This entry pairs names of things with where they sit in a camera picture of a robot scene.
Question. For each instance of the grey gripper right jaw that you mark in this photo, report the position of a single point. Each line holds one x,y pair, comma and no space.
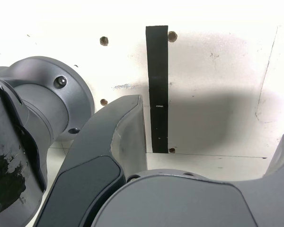
180,203

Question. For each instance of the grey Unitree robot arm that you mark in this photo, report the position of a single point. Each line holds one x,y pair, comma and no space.
26,106

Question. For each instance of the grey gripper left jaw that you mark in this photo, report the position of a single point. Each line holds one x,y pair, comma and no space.
90,146

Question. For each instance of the black tape strip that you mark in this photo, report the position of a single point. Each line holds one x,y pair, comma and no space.
158,82

